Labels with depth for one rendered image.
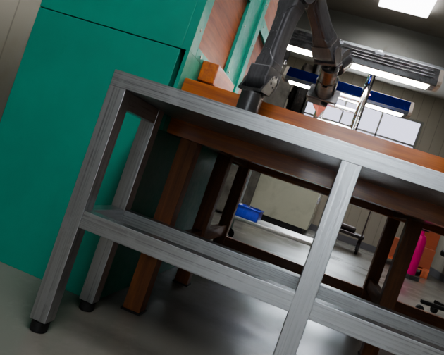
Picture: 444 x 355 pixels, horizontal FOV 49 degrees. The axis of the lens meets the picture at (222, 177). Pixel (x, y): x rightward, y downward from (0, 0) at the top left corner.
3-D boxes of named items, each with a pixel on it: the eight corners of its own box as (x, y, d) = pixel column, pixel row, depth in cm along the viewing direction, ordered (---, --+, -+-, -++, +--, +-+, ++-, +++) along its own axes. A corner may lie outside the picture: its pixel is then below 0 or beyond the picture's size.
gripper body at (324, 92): (310, 87, 168) (314, 70, 162) (339, 96, 166) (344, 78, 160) (305, 98, 164) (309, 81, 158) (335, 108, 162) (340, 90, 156)
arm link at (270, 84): (254, 75, 138) (242, 67, 134) (279, 79, 132) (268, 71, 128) (247, 96, 138) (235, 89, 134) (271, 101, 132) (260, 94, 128)
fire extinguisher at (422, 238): (395, 272, 662) (411, 224, 661) (416, 279, 656) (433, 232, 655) (397, 275, 634) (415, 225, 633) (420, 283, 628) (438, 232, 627)
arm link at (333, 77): (325, 73, 163) (330, 55, 158) (340, 80, 161) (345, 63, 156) (314, 82, 160) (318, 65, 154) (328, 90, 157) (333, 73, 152)
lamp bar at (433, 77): (440, 87, 169) (447, 67, 169) (269, 39, 181) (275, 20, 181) (435, 92, 176) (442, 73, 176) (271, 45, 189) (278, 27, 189)
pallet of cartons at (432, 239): (442, 284, 730) (458, 238, 729) (374, 260, 751) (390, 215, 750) (423, 272, 858) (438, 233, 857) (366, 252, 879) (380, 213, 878)
